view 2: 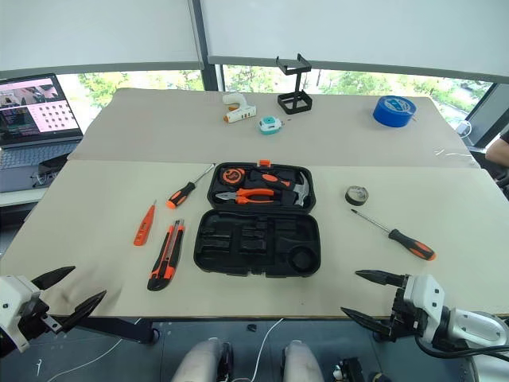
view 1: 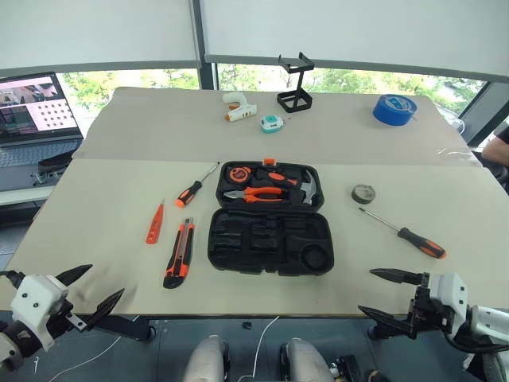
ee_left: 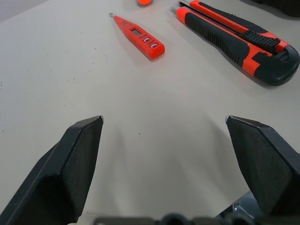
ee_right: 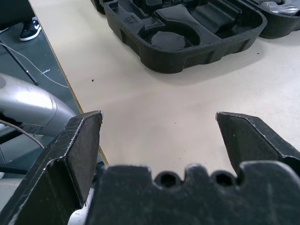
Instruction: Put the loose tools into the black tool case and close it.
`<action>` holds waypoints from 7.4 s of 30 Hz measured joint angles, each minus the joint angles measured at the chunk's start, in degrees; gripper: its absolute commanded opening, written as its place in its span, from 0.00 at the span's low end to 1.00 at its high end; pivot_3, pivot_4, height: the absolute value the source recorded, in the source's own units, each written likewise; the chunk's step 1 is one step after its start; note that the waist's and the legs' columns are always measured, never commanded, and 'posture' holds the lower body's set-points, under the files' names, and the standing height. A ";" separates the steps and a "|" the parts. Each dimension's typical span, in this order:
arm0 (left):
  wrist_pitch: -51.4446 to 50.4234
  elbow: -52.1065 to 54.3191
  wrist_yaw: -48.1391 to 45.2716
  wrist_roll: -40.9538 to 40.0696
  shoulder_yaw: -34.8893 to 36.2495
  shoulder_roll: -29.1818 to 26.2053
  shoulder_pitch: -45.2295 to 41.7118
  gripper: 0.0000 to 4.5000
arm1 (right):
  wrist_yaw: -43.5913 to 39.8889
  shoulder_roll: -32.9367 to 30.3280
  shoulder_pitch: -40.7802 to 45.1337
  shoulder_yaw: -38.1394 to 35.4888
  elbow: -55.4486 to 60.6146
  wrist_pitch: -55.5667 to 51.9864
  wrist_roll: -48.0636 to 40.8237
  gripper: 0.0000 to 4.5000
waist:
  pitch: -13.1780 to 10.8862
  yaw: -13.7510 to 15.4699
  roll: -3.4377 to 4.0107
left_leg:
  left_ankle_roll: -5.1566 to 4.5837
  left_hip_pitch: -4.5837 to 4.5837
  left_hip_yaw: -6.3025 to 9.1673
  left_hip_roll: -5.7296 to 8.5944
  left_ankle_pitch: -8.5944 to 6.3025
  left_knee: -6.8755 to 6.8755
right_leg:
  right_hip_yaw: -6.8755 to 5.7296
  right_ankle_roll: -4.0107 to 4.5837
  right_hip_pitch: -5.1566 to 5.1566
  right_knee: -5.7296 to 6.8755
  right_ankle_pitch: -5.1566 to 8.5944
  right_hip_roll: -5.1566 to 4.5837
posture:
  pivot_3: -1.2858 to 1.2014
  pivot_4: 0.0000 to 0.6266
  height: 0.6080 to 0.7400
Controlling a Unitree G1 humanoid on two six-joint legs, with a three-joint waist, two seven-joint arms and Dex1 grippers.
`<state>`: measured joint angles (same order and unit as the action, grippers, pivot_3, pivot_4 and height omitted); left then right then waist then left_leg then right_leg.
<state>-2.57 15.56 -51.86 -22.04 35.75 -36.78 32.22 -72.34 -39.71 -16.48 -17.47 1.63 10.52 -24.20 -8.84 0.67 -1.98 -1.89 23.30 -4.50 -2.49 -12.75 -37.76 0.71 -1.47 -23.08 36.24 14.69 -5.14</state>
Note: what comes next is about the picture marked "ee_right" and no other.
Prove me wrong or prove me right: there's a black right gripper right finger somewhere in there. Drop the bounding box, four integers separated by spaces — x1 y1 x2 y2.
216 112 300 177

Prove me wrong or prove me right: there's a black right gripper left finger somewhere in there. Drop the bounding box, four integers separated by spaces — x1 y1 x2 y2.
0 110 104 225

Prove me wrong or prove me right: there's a black plastic tool case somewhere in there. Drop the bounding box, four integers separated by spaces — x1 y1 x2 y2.
91 0 300 75

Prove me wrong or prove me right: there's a silver robot body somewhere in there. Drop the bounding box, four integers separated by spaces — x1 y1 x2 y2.
0 72 82 137

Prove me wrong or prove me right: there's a thin black stand leg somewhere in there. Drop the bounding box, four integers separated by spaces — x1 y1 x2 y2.
0 38 38 86

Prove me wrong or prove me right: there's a hammer with silver head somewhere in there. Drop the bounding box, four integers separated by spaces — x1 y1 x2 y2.
259 0 300 16

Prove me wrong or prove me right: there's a black and white sneaker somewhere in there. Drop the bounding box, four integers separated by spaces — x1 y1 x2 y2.
19 16 42 42

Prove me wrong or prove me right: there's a thin brown cable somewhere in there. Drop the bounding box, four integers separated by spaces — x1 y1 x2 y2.
0 119 45 150

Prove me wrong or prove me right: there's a thin white floor cable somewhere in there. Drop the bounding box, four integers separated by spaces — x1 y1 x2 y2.
0 41 69 88

